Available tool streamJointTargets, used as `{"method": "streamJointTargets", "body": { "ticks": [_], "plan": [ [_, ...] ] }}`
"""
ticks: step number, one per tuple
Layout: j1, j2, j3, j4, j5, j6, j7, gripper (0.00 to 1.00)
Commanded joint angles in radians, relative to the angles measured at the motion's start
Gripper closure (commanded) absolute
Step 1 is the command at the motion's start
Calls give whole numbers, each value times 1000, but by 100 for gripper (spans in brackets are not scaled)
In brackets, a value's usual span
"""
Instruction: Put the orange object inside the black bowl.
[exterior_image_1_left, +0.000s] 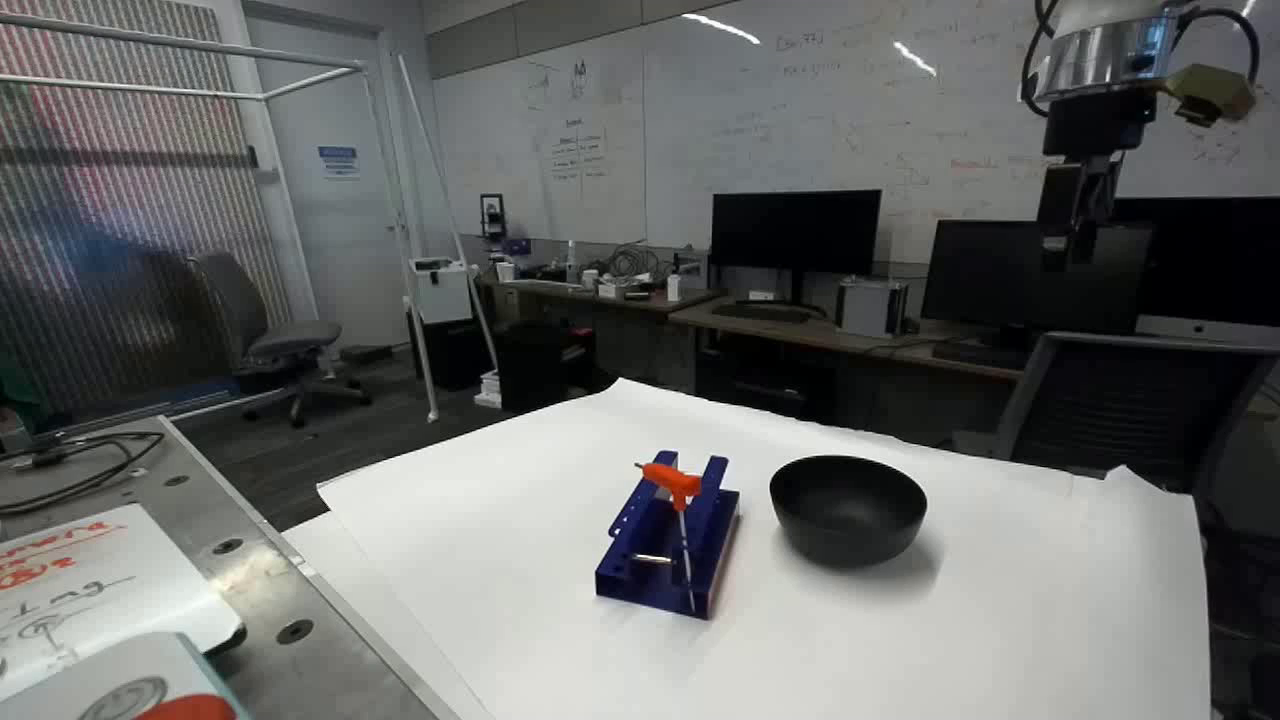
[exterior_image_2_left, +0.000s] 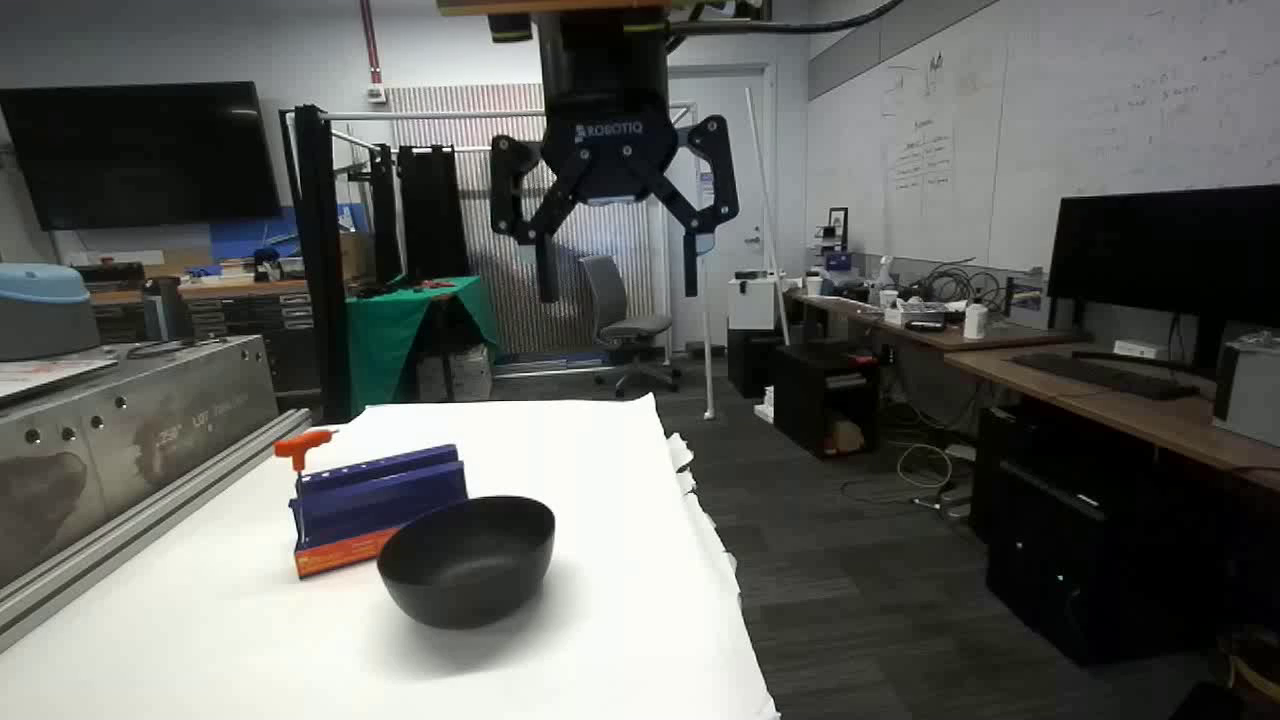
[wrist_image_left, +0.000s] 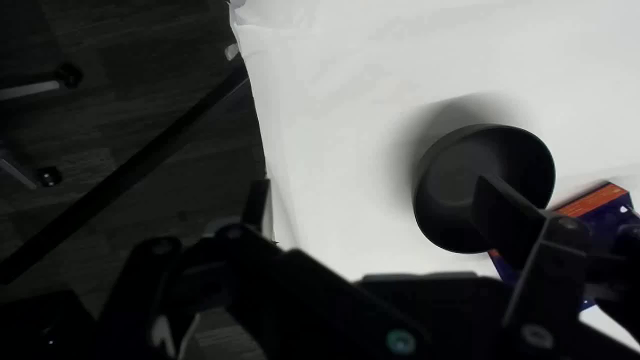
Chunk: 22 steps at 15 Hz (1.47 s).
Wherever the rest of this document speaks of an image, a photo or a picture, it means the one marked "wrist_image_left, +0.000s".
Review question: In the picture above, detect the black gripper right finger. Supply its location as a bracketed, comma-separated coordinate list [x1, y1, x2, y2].
[471, 176, 640, 360]

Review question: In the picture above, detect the blue orange tool holder block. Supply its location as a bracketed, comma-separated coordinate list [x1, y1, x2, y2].
[487, 182, 637, 317]

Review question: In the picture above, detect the office chair base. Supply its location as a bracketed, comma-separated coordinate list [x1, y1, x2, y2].
[0, 61, 84, 189]

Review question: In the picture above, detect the black bowl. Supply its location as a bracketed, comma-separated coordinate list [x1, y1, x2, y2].
[411, 126, 556, 253]

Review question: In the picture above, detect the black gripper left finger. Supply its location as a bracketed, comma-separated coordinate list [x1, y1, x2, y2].
[97, 223, 427, 360]

